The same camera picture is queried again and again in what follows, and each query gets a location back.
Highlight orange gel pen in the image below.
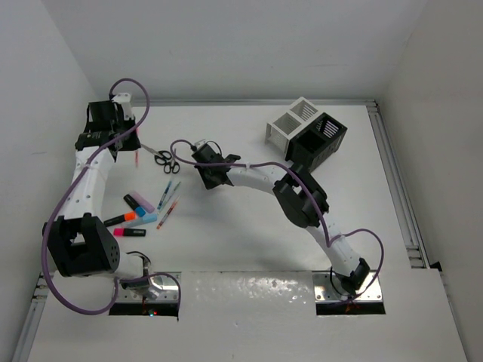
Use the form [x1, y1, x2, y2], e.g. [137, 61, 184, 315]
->
[156, 195, 180, 230]

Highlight blue gel pen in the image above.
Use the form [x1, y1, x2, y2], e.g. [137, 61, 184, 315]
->
[156, 180, 172, 212]

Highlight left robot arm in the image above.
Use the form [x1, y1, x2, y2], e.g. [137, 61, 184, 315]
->
[48, 93, 143, 280]

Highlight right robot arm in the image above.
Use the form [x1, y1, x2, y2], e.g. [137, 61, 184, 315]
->
[191, 142, 370, 296]

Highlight blue highlighter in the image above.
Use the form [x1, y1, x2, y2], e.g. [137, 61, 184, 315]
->
[135, 212, 158, 225]

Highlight purple highlighter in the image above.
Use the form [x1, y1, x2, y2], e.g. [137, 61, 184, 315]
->
[123, 191, 155, 213]

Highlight orange highlighter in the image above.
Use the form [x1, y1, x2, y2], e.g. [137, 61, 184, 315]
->
[103, 211, 137, 227]

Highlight white slotted container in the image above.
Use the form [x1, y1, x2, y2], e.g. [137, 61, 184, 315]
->
[265, 97, 321, 155]

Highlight pink highlighter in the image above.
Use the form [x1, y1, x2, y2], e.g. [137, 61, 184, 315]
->
[113, 228, 146, 237]

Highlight black slotted container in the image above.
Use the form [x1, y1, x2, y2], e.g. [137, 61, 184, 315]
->
[285, 112, 348, 172]

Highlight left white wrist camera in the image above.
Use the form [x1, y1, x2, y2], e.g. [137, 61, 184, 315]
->
[112, 93, 134, 120]

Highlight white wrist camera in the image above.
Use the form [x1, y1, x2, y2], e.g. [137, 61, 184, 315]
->
[112, 93, 134, 120]
[191, 140, 207, 152]

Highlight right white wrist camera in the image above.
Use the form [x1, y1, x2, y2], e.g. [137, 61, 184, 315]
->
[191, 140, 207, 152]

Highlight black handled scissors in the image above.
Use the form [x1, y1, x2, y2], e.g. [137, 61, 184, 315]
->
[141, 144, 180, 174]

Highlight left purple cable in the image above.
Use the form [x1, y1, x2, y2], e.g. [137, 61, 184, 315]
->
[41, 78, 182, 316]

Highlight purple cable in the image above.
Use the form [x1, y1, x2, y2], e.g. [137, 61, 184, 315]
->
[41, 78, 182, 316]
[170, 140, 385, 305]

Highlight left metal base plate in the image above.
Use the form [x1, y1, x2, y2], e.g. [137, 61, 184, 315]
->
[116, 272, 181, 303]

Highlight metal base plate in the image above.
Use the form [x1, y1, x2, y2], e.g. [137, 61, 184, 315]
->
[116, 272, 181, 303]
[312, 270, 383, 304]

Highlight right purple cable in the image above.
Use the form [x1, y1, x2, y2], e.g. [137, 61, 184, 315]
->
[170, 140, 385, 305]

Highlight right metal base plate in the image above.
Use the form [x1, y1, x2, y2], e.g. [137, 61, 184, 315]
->
[312, 270, 383, 304]

